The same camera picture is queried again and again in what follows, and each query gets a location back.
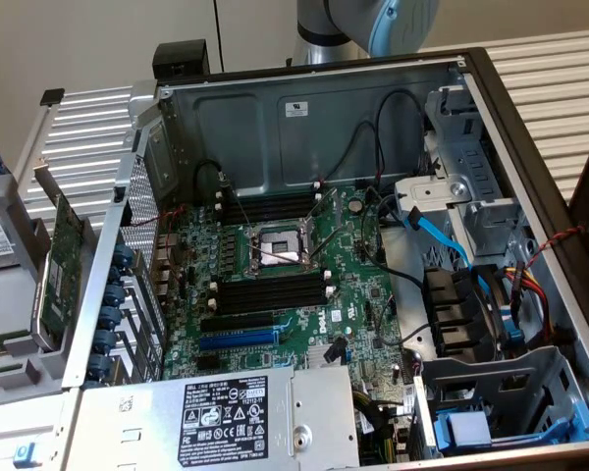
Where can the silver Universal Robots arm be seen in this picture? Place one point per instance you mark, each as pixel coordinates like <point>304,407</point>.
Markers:
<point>319,49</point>

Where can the black RAM slot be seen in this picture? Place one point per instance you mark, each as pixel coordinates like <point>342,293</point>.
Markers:
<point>275,288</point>
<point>275,195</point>
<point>275,207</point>
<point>275,201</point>
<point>275,190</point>
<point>275,297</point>
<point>275,280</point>

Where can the RAM stick held upright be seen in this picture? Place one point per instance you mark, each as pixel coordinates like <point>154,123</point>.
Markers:
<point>230,277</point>

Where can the metal CPU socket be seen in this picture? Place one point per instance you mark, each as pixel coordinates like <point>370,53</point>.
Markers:
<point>280,245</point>

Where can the metal socket cover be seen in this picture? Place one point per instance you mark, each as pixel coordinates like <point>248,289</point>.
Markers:
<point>310,218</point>

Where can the thin metal locking lever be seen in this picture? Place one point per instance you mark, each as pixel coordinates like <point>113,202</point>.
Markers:
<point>326,244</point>
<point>241,206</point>

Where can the round coin battery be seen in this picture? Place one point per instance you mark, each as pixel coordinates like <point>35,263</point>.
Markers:
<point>356,205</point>

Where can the green Dell motherboard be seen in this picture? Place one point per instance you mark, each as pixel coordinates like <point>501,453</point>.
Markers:
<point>353,304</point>

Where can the long black expansion slot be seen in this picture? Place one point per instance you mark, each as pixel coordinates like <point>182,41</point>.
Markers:
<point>235,322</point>

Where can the silver open PC case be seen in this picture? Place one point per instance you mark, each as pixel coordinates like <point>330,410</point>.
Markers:
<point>235,142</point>

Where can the blue expansion slot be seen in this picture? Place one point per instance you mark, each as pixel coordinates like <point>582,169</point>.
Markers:
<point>235,339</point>

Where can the silver finned heatsink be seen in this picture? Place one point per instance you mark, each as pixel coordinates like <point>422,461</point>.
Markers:
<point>314,358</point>

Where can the white case sticker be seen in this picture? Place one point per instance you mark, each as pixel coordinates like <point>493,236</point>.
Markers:
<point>296,109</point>

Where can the silver port block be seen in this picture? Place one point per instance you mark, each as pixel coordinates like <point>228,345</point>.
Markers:
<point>167,265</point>

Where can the short black expansion slot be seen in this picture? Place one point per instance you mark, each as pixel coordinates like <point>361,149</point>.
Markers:
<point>208,363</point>

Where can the black fan shroud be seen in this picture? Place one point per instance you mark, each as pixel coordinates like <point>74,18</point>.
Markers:
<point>451,304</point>

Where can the blue card latch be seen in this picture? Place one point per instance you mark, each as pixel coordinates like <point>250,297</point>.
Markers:
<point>105,339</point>
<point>123,255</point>
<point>114,295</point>
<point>115,275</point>
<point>99,367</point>
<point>110,316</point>

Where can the silver disk bay cage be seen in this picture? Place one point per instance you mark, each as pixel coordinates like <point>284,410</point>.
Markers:
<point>461,147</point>

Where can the black power supply label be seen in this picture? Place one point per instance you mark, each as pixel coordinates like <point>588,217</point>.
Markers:
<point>221,422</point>

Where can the black box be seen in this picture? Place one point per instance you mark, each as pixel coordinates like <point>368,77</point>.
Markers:
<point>181,61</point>

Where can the green graphics card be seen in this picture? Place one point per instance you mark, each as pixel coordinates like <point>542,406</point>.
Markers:
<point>61,275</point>

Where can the blue disk tray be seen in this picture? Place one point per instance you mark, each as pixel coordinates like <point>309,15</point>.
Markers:
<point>466,427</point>

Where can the silver power supply unit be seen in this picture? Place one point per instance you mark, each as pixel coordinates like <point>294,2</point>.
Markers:
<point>127,432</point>

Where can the grey disk bay cage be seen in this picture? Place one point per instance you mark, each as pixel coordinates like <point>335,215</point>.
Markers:
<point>520,373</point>

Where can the black table end cap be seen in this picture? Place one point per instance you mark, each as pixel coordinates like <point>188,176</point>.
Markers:
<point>52,96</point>

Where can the grey parts rack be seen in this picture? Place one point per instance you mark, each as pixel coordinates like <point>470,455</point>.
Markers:
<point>10,294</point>

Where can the blue case button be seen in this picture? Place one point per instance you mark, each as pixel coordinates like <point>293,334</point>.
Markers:
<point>24,455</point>

